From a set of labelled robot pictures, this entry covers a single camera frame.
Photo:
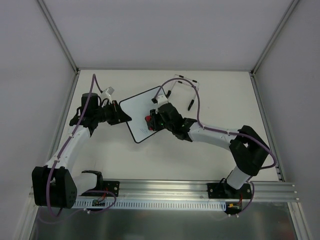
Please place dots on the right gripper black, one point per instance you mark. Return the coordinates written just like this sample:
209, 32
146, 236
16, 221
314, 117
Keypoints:
154, 120

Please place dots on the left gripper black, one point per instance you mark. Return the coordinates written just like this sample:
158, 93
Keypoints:
116, 114

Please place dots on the red whiteboard eraser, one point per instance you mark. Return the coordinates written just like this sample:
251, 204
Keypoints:
149, 122

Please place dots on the small whiteboard black frame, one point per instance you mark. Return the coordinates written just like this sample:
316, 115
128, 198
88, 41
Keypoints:
138, 107

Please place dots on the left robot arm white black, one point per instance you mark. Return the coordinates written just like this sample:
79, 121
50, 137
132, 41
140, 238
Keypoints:
53, 184

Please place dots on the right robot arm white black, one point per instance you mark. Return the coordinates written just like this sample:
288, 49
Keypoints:
249, 151

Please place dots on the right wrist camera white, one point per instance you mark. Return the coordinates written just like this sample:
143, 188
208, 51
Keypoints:
160, 100

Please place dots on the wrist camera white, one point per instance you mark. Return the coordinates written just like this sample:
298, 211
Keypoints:
107, 93
160, 100

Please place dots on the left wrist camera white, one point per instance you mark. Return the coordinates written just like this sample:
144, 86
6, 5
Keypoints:
107, 93

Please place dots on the left aluminium frame post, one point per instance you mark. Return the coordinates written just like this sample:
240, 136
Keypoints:
57, 34

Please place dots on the aluminium frame post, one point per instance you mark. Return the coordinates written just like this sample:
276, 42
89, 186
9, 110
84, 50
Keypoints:
275, 34
57, 34

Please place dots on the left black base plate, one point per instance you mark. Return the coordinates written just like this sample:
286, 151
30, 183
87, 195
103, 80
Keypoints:
111, 186

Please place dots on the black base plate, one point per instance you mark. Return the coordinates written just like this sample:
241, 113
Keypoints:
111, 186
224, 191

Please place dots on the white slotted cable duct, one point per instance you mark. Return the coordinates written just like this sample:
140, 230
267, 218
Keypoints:
188, 205

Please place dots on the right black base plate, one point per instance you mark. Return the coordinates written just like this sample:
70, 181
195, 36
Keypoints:
224, 191

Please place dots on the right aluminium frame post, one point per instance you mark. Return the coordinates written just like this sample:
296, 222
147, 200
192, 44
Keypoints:
275, 34

